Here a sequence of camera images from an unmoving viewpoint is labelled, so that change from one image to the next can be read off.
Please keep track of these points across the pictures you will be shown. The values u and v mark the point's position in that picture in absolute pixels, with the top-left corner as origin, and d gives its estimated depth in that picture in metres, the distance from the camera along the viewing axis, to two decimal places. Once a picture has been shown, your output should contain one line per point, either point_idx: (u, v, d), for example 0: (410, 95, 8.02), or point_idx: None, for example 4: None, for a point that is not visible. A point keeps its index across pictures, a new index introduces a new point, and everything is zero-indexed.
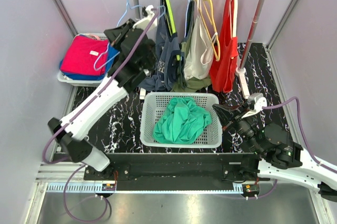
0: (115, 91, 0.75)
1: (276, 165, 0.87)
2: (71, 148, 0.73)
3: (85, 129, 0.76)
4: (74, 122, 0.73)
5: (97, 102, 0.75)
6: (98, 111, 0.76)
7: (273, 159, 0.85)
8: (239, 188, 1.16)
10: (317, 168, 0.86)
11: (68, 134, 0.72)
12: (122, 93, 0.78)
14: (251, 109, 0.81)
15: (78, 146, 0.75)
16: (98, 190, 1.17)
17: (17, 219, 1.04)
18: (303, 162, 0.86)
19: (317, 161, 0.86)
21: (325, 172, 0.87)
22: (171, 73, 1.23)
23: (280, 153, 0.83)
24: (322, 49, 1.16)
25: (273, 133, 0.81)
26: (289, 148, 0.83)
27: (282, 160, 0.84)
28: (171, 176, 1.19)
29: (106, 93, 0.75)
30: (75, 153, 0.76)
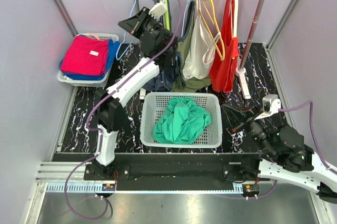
0: (153, 67, 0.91)
1: (289, 169, 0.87)
2: (117, 113, 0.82)
3: (128, 97, 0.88)
4: (120, 90, 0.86)
5: (139, 75, 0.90)
6: (139, 83, 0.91)
7: (286, 163, 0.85)
8: (239, 188, 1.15)
10: (327, 172, 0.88)
11: (116, 99, 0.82)
12: (156, 71, 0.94)
14: (266, 111, 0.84)
15: (120, 112, 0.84)
16: (98, 190, 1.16)
17: (17, 219, 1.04)
18: (315, 166, 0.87)
19: (326, 165, 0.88)
21: (331, 176, 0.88)
22: (169, 73, 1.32)
23: (294, 156, 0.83)
24: (322, 49, 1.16)
25: (291, 137, 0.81)
26: (302, 151, 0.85)
27: (295, 164, 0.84)
28: (171, 176, 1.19)
29: (146, 68, 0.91)
30: (118, 119, 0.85)
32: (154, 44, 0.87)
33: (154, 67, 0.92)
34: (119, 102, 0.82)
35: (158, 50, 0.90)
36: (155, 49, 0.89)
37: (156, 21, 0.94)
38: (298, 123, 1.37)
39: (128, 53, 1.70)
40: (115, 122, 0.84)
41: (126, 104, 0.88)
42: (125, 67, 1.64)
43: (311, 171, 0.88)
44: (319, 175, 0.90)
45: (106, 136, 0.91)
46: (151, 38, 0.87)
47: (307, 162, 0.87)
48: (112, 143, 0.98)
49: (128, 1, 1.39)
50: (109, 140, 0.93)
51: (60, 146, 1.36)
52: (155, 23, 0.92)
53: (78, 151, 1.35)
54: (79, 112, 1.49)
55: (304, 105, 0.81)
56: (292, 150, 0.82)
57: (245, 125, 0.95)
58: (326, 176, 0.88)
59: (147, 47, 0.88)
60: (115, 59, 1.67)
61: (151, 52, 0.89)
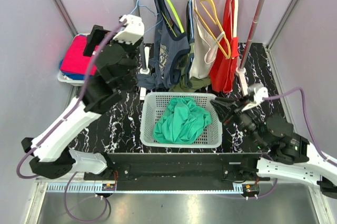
0: (80, 116, 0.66)
1: (281, 161, 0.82)
2: (44, 171, 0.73)
3: (57, 150, 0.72)
4: (42, 146, 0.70)
5: (65, 126, 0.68)
6: (70, 133, 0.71)
7: (277, 153, 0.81)
8: (239, 188, 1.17)
10: (324, 163, 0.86)
11: (36, 158, 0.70)
12: (94, 115, 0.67)
14: (252, 101, 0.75)
15: (50, 168, 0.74)
16: (98, 190, 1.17)
17: (16, 219, 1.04)
18: (311, 159, 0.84)
19: (324, 156, 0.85)
21: (330, 168, 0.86)
22: (174, 74, 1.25)
23: (287, 148, 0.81)
24: (322, 48, 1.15)
25: (277, 125, 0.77)
26: (295, 142, 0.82)
27: (287, 155, 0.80)
28: (171, 176, 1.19)
29: (72, 118, 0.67)
30: (48, 174, 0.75)
32: (116, 62, 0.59)
33: (83, 114, 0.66)
34: (40, 163, 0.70)
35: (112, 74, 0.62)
36: (110, 68, 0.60)
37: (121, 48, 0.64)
38: (298, 123, 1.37)
39: None
40: (47, 176, 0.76)
41: (57, 157, 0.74)
42: None
43: (307, 164, 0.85)
44: (316, 167, 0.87)
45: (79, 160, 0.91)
46: (119, 52, 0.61)
47: (300, 153, 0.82)
48: (95, 157, 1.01)
49: (128, 1, 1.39)
50: (87, 163, 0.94)
51: None
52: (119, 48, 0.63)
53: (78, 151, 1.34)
54: None
55: (294, 91, 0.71)
56: (282, 140, 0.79)
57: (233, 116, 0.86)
58: (325, 169, 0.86)
59: (100, 63, 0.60)
60: None
61: (103, 71, 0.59)
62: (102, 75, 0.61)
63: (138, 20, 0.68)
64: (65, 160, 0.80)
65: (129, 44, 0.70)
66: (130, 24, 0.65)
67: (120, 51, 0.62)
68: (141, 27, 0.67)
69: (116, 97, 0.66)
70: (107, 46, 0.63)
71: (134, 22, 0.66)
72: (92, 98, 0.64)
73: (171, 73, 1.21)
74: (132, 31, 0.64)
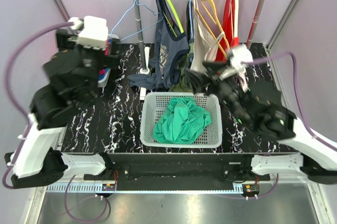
0: (36, 133, 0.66)
1: (265, 136, 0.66)
2: (27, 183, 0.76)
3: (33, 165, 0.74)
4: (16, 164, 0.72)
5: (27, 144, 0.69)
6: (39, 148, 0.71)
7: (258, 127, 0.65)
8: (239, 188, 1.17)
10: (311, 141, 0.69)
11: (14, 175, 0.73)
12: (51, 129, 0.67)
14: (229, 67, 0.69)
15: (33, 179, 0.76)
16: (98, 190, 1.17)
17: (17, 219, 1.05)
18: (299, 134, 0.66)
19: (312, 133, 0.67)
21: (318, 146, 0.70)
22: (174, 74, 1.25)
23: (270, 120, 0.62)
24: (321, 48, 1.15)
25: (262, 91, 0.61)
26: (281, 114, 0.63)
27: (273, 130, 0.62)
28: (171, 176, 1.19)
29: (30, 136, 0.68)
30: (38, 184, 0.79)
32: (68, 71, 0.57)
33: (38, 132, 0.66)
34: (17, 180, 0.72)
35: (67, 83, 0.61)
36: (62, 76, 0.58)
37: (79, 53, 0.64)
38: None
39: (128, 53, 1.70)
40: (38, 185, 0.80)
41: (37, 169, 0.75)
42: (125, 67, 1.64)
43: (293, 141, 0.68)
44: (303, 146, 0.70)
45: (73, 165, 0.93)
46: (75, 59, 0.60)
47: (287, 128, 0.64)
48: (93, 159, 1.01)
49: (128, 0, 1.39)
50: (82, 168, 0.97)
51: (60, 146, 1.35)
52: (75, 54, 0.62)
53: (78, 151, 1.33)
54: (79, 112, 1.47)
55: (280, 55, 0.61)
56: (263, 111, 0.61)
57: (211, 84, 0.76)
58: (310, 147, 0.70)
59: (51, 70, 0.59)
60: None
61: (55, 79, 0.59)
62: (54, 84, 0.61)
63: (100, 22, 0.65)
64: (56, 169, 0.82)
65: (100, 50, 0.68)
66: (87, 29, 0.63)
67: (76, 58, 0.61)
68: (102, 29, 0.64)
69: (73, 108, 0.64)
70: (61, 52, 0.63)
71: (91, 25, 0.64)
72: (43, 111, 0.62)
73: (170, 73, 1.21)
74: (90, 37, 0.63)
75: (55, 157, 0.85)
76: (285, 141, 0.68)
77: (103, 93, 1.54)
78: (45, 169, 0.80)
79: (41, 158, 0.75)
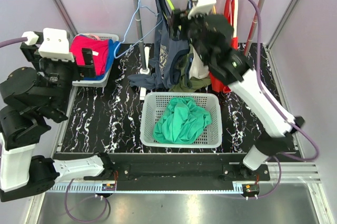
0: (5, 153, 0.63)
1: (214, 74, 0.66)
2: (17, 195, 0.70)
3: (17, 177, 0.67)
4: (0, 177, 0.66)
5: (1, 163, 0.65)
6: (17, 162, 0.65)
7: (210, 61, 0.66)
8: (239, 188, 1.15)
10: (259, 96, 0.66)
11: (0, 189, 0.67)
12: (21, 148, 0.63)
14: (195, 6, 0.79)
15: (23, 190, 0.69)
16: (98, 190, 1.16)
17: (17, 219, 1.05)
18: (246, 81, 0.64)
19: (261, 88, 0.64)
21: (265, 104, 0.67)
22: (174, 75, 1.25)
23: (224, 59, 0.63)
24: (321, 48, 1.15)
25: (217, 22, 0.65)
26: (237, 54, 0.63)
27: (221, 68, 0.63)
28: (171, 176, 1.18)
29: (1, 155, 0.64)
30: (29, 194, 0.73)
32: (25, 90, 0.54)
33: (6, 152, 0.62)
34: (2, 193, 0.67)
35: (27, 103, 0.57)
36: (17, 98, 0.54)
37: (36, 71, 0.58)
38: None
39: (128, 53, 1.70)
40: (29, 194, 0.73)
41: (24, 181, 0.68)
42: (125, 67, 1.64)
43: (239, 88, 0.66)
44: (251, 100, 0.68)
45: (66, 171, 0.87)
46: (31, 77, 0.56)
47: (236, 70, 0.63)
48: (89, 162, 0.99)
49: (128, 0, 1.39)
50: (79, 170, 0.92)
51: (60, 146, 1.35)
52: (32, 73, 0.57)
53: (78, 151, 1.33)
54: (79, 112, 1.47)
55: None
56: (215, 41, 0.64)
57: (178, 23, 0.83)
58: (257, 103, 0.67)
59: (7, 90, 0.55)
60: (115, 59, 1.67)
61: (9, 100, 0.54)
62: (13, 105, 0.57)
63: (61, 34, 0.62)
64: (47, 177, 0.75)
65: (69, 62, 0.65)
66: (48, 42, 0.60)
67: (31, 77, 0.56)
68: (64, 42, 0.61)
69: (39, 126, 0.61)
70: (19, 71, 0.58)
71: (53, 38, 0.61)
72: (8, 131, 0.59)
73: (171, 73, 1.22)
74: (52, 51, 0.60)
75: (46, 165, 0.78)
76: (233, 87, 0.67)
77: (103, 93, 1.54)
78: (34, 179, 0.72)
79: (27, 169, 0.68)
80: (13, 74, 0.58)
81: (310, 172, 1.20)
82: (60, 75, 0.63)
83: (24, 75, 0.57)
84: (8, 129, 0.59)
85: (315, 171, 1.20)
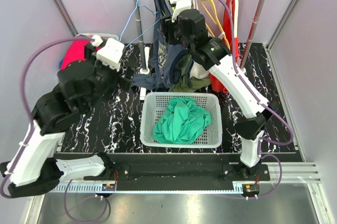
0: (39, 139, 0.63)
1: (196, 60, 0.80)
2: (25, 193, 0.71)
3: (32, 172, 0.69)
4: (15, 172, 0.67)
5: (28, 152, 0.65)
6: (42, 151, 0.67)
7: (191, 48, 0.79)
8: (239, 188, 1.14)
10: (234, 79, 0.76)
11: (12, 184, 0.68)
12: (54, 133, 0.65)
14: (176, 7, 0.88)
15: (33, 187, 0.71)
16: (98, 190, 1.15)
17: (17, 219, 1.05)
18: (221, 64, 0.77)
19: (236, 70, 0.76)
21: (240, 87, 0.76)
22: (173, 75, 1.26)
23: (205, 46, 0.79)
24: (321, 48, 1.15)
25: (189, 14, 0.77)
26: (214, 43, 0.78)
27: (201, 53, 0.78)
28: (171, 176, 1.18)
29: (32, 142, 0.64)
30: (33, 193, 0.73)
32: (85, 78, 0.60)
33: (40, 138, 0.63)
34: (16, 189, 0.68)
35: (77, 91, 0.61)
36: (76, 83, 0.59)
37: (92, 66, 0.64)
38: (298, 123, 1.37)
39: (128, 53, 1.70)
40: (32, 195, 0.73)
41: (35, 177, 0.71)
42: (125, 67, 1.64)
43: (217, 72, 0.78)
44: (227, 82, 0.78)
45: (70, 170, 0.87)
46: (89, 69, 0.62)
47: (214, 53, 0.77)
48: (91, 161, 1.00)
49: (128, 0, 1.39)
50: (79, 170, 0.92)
51: (60, 146, 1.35)
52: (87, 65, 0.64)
53: (78, 151, 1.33)
54: None
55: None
56: (194, 31, 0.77)
57: (166, 28, 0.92)
58: (231, 83, 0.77)
59: (65, 77, 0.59)
60: None
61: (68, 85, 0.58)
62: (65, 91, 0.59)
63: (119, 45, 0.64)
64: (52, 176, 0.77)
65: (114, 70, 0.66)
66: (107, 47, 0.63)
67: (89, 68, 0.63)
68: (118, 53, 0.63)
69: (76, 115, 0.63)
70: (76, 62, 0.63)
71: (112, 47, 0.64)
72: (47, 116, 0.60)
73: (171, 72, 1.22)
74: (106, 56, 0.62)
75: (49, 164, 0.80)
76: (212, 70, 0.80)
77: (103, 93, 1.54)
78: (41, 176, 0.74)
79: (43, 160, 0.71)
80: (70, 64, 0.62)
81: (310, 171, 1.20)
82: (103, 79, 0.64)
83: (80, 66, 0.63)
84: (47, 114, 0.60)
85: (315, 171, 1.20)
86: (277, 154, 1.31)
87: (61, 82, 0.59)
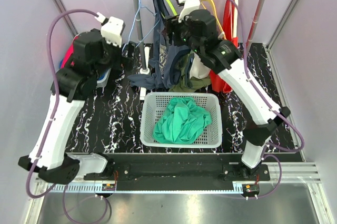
0: (68, 107, 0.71)
1: (206, 63, 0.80)
2: (55, 178, 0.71)
3: (59, 150, 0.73)
4: (43, 154, 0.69)
5: (56, 125, 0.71)
6: (67, 124, 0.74)
7: (201, 51, 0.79)
8: (239, 188, 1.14)
10: (246, 84, 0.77)
11: (43, 169, 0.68)
12: (79, 101, 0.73)
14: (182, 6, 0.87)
15: (62, 171, 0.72)
16: (98, 190, 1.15)
17: (17, 219, 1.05)
18: (233, 69, 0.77)
19: (247, 75, 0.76)
21: (252, 93, 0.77)
22: (174, 75, 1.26)
23: (215, 49, 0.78)
24: (321, 48, 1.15)
25: (200, 16, 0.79)
26: (225, 47, 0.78)
27: (212, 57, 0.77)
28: (171, 176, 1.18)
29: (60, 114, 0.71)
30: (62, 179, 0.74)
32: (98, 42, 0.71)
33: (68, 106, 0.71)
34: (48, 172, 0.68)
35: (92, 57, 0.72)
36: (92, 48, 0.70)
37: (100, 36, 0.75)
38: (298, 123, 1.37)
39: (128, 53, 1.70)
40: (61, 181, 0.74)
41: (61, 160, 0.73)
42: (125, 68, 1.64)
43: (228, 77, 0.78)
44: (239, 87, 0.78)
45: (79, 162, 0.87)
46: (98, 37, 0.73)
47: (225, 58, 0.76)
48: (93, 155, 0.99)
49: (128, 0, 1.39)
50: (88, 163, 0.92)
51: None
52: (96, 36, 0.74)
53: (78, 151, 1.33)
54: (79, 112, 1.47)
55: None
56: (204, 33, 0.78)
57: (172, 29, 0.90)
58: (243, 88, 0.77)
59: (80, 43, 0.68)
60: None
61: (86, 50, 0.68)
62: (83, 57, 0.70)
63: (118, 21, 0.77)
64: (70, 161, 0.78)
65: (117, 46, 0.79)
66: (109, 24, 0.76)
67: (97, 37, 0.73)
68: (119, 27, 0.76)
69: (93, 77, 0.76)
70: (84, 33, 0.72)
71: (113, 23, 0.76)
72: (72, 81, 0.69)
73: (171, 73, 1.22)
74: (110, 31, 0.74)
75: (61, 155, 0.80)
76: (221, 73, 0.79)
77: (103, 93, 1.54)
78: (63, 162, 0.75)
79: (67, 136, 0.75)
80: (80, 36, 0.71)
81: (310, 171, 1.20)
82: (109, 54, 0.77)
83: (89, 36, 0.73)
84: (70, 81, 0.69)
85: (315, 171, 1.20)
86: (277, 154, 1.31)
87: (78, 50, 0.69)
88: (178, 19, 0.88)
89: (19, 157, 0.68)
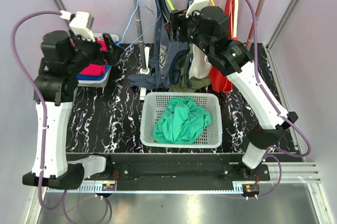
0: (58, 110, 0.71)
1: (214, 64, 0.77)
2: (66, 184, 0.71)
3: (62, 154, 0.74)
4: (47, 164, 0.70)
5: (51, 133, 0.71)
6: (62, 128, 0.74)
7: (210, 51, 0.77)
8: (239, 188, 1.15)
10: (255, 88, 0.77)
11: (52, 177, 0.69)
12: (67, 102, 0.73)
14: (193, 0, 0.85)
15: (69, 176, 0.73)
16: (98, 190, 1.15)
17: (17, 219, 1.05)
18: (244, 72, 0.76)
19: (257, 80, 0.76)
21: (261, 97, 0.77)
22: (174, 75, 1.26)
23: (225, 51, 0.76)
24: (321, 47, 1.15)
25: (212, 14, 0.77)
26: (236, 48, 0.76)
27: (222, 58, 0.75)
28: (171, 176, 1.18)
29: (51, 121, 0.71)
30: (72, 183, 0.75)
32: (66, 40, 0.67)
33: (59, 109, 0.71)
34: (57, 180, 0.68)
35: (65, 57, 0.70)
36: (61, 48, 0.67)
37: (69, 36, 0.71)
38: (298, 123, 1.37)
39: (128, 53, 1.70)
40: (71, 186, 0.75)
41: (66, 164, 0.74)
42: (125, 67, 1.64)
43: (238, 79, 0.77)
44: (247, 91, 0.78)
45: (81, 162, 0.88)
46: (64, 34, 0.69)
47: (235, 60, 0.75)
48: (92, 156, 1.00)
49: (128, 0, 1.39)
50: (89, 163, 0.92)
51: None
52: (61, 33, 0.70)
53: (78, 151, 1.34)
54: (79, 112, 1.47)
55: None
56: (215, 32, 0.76)
57: (178, 24, 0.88)
58: (251, 92, 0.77)
59: (47, 45, 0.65)
60: None
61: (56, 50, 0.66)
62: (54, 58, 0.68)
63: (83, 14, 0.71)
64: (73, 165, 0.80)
65: (92, 41, 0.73)
66: (75, 19, 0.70)
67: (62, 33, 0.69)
68: (84, 20, 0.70)
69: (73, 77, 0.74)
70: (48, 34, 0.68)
71: (78, 17, 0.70)
72: (52, 86, 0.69)
73: (170, 73, 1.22)
74: (76, 27, 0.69)
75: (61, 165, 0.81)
76: (230, 75, 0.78)
77: (103, 93, 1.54)
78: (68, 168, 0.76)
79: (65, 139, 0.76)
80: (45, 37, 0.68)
81: (311, 171, 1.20)
82: (84, 51, 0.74)
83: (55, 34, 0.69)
84: (51, 85, 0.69)
85: (315, 171, 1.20)
86: (277, 154, 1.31)
87: (47, 52, 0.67)
88: (184, 14, 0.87)
89: (22, 175, 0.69)
